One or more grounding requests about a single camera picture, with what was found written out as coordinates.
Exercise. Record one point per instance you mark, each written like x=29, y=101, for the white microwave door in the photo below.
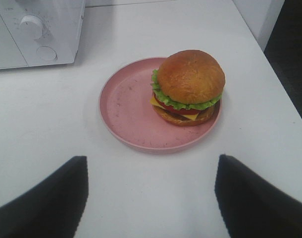
x=10, y=55

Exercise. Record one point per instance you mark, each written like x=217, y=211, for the pink round plate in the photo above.
x=126, y=111

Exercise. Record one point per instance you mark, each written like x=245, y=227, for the white microwave oven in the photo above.
x=63, y=21

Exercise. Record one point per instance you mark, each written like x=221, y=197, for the toy burger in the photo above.
x=186, y=88

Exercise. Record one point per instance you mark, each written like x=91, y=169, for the round white door button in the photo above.
x=46, y=53

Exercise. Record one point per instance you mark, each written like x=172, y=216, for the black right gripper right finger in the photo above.
x=251, y=207

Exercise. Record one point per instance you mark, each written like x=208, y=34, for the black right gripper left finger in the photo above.
x=51, y=209

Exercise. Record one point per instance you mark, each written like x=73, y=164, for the lower white microwave knob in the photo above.
x=32, y=27

